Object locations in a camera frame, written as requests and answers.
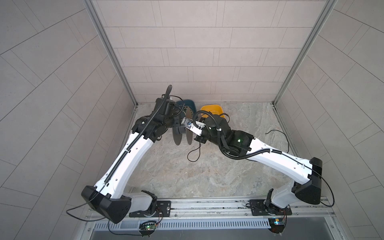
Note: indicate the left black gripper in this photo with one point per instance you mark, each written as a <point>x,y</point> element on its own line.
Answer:
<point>176,123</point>

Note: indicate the aluminium mounting rail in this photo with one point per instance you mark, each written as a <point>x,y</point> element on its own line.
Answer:
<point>234,208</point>

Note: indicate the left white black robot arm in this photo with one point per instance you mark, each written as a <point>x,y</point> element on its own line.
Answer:
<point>107,196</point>

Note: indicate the circuit board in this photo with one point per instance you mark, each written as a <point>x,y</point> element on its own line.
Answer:
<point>277,225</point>
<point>148,226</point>

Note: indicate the dark grey cable spool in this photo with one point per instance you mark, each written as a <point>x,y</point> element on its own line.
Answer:
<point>179,129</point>

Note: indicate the left circuit board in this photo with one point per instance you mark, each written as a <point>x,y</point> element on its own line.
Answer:
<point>148,226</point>

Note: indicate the teal plastic bin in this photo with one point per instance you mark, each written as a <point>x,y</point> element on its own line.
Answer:
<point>186,105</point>

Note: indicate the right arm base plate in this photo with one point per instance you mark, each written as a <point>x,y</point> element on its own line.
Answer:
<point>259,208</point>

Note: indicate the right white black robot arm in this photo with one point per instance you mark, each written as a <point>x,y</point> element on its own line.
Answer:
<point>306,175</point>

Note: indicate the yellow plastic bin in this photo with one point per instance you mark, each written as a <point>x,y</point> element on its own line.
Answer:
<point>214,109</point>

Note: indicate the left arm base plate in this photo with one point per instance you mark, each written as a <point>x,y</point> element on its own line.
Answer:
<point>158,209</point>

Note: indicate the right circuit board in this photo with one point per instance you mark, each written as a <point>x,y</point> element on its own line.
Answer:
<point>277,225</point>

